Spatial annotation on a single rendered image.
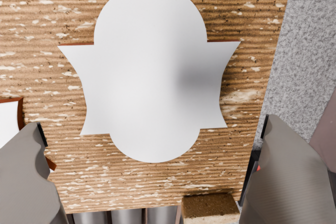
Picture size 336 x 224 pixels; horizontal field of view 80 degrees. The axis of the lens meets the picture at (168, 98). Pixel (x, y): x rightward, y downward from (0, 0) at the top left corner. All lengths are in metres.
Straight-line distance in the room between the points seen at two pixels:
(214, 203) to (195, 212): 0.02
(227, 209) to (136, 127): 0.13
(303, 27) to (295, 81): 0.05
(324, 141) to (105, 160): 1.80
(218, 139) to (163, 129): 0.06
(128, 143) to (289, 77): 0.16
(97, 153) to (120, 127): 0.04
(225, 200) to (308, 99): 0.14
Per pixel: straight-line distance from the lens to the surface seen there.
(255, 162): 0.24
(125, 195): 0.24
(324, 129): 1.83
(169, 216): 0.31
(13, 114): 0.19
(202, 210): 0.24
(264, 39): 0.17
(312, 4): 0.21
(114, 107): 0.16
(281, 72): 0.22
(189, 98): 0.16
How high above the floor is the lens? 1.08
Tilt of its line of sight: 62 degrees down
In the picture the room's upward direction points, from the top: 170 degrees clockwise
